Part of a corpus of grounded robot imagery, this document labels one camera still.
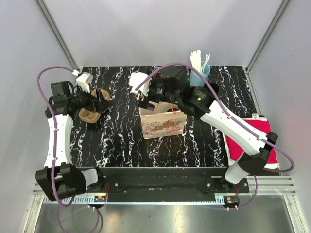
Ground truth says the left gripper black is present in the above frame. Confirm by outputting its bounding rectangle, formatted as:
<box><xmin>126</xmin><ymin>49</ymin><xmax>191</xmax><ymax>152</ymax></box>
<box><xmin>69</xmin><ymin>84</ymin><xmax>112</xmax><ymax>113</ymax></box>

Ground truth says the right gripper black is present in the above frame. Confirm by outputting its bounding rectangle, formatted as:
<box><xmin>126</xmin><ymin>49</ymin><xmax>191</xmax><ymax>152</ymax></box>
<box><xmin>134</xmin><ymin>67</ymin><xmax>180</xmax><ymax>111</ymax></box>

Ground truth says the brown paper takeout bag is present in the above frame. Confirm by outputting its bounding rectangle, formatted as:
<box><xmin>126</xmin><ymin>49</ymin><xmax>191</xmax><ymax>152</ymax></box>
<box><xmin>139</xmin><ymin>102</ymin><xmax>187</xmax><ymax>139</ymax></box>

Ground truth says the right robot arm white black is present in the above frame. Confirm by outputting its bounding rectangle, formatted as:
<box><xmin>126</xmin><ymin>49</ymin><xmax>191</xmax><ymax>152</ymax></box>
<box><xmin>136</xmin><ymin>66</ymin><xmax>278</xmax><ymax>193</ymax></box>

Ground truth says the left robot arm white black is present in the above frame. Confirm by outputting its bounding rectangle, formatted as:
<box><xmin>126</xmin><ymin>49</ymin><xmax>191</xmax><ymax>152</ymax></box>
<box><xmin>35</xmin><ymin>81</ymin><xmax>112</xmax><ymax>201</ymax></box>

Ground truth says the cardboard cup carrier left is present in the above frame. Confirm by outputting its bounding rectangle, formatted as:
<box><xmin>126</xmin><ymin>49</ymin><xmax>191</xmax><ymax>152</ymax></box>
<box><xmin>78</xmin><ymin>89</ymin><xmax>110</xmax><ymax>124</ymax></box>

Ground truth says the light blue cup holder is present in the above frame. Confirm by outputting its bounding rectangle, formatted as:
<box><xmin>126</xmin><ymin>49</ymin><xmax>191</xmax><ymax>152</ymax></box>
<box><xmin>189</xmin><ymin>64</ymin><xmax>210</xmax><ymax>87</ymax></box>

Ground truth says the black ribbed cup stack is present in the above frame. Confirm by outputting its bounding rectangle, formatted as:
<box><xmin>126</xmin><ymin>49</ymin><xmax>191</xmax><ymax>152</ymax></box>
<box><xmin>208</xmin><ymin>82</ymin><xmax>220</xmax><ymax>94</ymax></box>

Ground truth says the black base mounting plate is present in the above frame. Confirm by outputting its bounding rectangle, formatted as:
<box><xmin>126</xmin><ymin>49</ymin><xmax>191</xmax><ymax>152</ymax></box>
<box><xmin>86</xmin><ymin>167</ymin><xmax>249</xmax><ymax>204</ymax></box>

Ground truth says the red folded cloth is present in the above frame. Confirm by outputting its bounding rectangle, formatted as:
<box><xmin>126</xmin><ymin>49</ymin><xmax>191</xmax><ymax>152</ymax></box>
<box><xmin>225</xmin><ymin>118</ymin><xmax>278</xmax><ymax>168</ymax></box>

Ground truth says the white tray under cloth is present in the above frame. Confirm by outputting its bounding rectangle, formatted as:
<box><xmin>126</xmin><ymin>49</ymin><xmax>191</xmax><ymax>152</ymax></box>
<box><xmin>223</xmin><ymin>114</ymin><xmax>279</xmax><ymax>169</ymax></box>

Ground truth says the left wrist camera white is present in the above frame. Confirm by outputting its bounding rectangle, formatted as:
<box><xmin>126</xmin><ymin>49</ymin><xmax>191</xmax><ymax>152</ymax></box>
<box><xmin>72</xmin><ymin>70</ymin><xmax>93</xmax><ymax>93</ymax></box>

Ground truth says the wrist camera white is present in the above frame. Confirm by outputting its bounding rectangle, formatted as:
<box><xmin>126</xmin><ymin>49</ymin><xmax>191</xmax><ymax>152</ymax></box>
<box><xmin>129</xmin><ymin>72</ymin><xmax>151</xmax><ymax>96</ymax></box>
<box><xmin>72</xmin><ymin>70</ymin><xmax>93</xmax><ymax>93</ymax></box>

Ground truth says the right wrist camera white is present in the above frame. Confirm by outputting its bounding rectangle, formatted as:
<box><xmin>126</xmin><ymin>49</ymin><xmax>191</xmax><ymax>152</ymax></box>
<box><xmin>129</xmin><ymin>72</ymin><xmax>151</xmax><ymax>96</ymax></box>

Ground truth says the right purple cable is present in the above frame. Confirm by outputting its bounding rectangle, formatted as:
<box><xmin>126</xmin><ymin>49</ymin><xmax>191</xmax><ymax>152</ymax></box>
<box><xmin>136</xmin><ymin>63</ymin><xmax>295</xmax><ymax>211</ymax></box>

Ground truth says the purple cable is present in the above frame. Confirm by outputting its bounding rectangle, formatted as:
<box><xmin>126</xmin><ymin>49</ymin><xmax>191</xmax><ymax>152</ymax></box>
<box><xmin>136</xmin><ymin>63</ymin><xmax>295</xmax><ymax>211</ymax></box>
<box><xmin>36</xmin><ymin>66</ymin><xmax>104</xmax><ymax>232</ymax></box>

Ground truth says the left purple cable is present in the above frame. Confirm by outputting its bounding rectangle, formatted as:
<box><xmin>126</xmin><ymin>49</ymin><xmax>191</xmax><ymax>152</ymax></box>
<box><xmin>36</xmin><ymin>66</ymin><xmax>104</xmax><ymax>232</ymax></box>

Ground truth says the aluminium front rail frame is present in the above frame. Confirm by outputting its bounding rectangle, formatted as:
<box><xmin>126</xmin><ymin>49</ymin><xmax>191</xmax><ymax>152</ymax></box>
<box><xmin>23</xmin><ymin>169</ymin><xmax>311</xmax><ymax>233</ymax></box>

